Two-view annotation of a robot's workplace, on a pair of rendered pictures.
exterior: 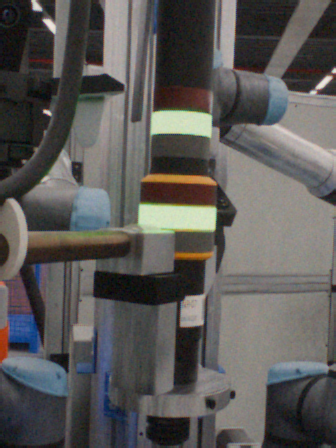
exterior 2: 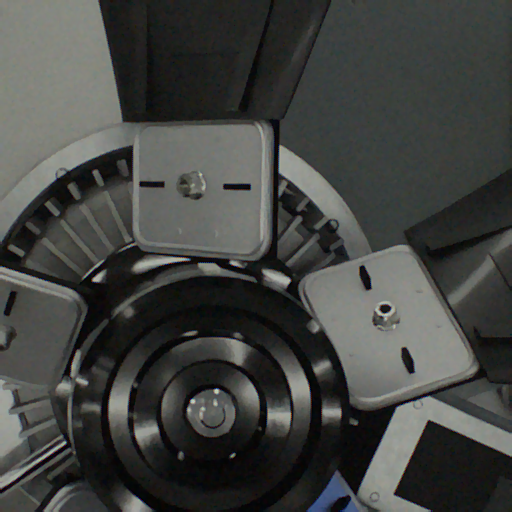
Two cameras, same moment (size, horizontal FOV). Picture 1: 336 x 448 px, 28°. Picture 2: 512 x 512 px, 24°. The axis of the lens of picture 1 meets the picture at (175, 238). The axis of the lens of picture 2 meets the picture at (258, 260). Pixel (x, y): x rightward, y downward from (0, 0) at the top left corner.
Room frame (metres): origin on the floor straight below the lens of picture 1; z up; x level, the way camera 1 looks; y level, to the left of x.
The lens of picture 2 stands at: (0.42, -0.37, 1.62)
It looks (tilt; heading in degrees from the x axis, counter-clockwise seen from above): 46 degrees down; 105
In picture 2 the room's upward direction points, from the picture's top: 11 degrees counter-clockwise
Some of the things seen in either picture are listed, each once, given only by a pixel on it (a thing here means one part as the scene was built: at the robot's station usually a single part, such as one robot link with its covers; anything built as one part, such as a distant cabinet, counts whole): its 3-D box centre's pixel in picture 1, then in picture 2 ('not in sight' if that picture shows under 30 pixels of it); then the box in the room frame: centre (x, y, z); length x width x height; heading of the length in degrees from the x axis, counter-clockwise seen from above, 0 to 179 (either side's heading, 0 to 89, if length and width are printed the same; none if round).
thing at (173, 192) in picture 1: (178, 194); not in sight; (0.38, 0.00, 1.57); 0.04 x 0.04 x 0.01
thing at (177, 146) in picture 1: (180, 148); not in sight; (0.38, 0.00, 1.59); 0.03 x 0.03 x 0.01
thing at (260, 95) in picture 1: (241, 99); not in sight; (1.04, -0.09, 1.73); 0.11 x 0.11 x 0.08; 34
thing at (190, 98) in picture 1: (182, 102); not in sight; (0.38, 0.00, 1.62); 0.03 x 0.03 x 0.01
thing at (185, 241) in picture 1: (176, 239); not in sight; (0.38, 0.00, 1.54); 0.04 x 0.04 x 0.01
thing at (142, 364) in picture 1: (164, 316); not in sight; (0.37, 0.00, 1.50); 0.09 x 0.07 x 0.10; 149
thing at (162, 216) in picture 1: (177, 216); not in sight; (0.38, 0.00, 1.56); 0.04 x 0.04 x 0.01
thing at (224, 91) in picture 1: (196, 88); not in sight; (0.97, -0.02, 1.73); 0.09 x 0.08 x 0.11; 124
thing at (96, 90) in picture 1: (89, 113); not in sight; (0.58, 0.08, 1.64); 0.09 x 0.03 x 0.06; 60
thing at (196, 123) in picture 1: (181, 125); not in sight; (0.38, 0.00, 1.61); 0.03 x 0.03 x 0.01
